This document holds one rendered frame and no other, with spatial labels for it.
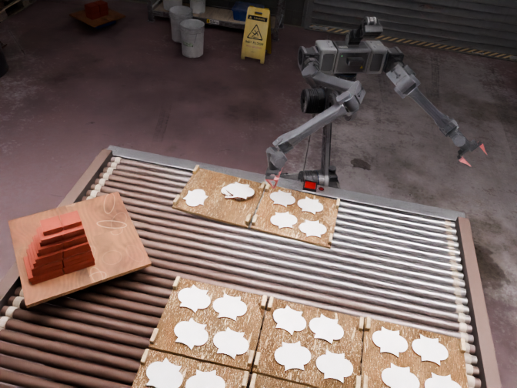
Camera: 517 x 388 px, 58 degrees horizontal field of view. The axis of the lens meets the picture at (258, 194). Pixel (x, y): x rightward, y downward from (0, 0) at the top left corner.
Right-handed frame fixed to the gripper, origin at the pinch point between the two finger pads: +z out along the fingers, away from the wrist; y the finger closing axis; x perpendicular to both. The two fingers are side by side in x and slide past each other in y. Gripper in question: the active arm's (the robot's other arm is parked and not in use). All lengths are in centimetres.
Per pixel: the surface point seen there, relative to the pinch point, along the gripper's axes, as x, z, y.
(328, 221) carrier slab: -28.0, 18.6, -7.5
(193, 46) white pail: 173, 42, 319
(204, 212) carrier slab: 33.6, 5.6, -21.8
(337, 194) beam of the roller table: -29.6, 20.1, 17.5
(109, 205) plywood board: 72, -13, -41
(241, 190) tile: 18.8, 4.6, -2.9
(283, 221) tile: -6.0, 13.2, -15.8
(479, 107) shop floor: -154, 129, 330
